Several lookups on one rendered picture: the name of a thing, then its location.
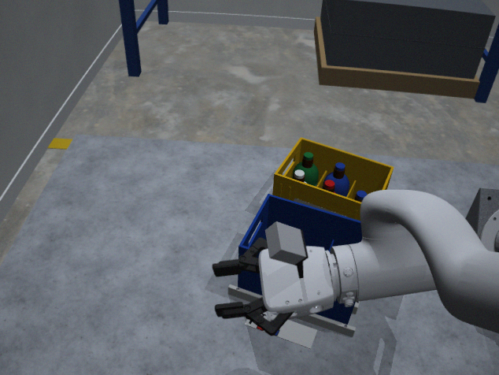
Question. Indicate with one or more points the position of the red bottle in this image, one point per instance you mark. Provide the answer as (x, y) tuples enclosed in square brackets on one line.
[(329, 185)]

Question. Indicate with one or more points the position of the white paper pick list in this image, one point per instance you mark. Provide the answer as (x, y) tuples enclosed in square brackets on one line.
[(293, 332)]

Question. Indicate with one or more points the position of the green bottle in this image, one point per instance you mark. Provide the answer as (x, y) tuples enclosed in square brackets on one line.
[(311, 171)]

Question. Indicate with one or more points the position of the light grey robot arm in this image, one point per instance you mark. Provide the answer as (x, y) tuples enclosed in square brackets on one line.
[(389, 261)]

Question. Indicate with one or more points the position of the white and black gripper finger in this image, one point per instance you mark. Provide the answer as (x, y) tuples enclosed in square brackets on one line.
[(252, 311), (247, 262)]

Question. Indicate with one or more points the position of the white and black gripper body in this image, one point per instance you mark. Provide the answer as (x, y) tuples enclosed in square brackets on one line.
[(283, 291)]

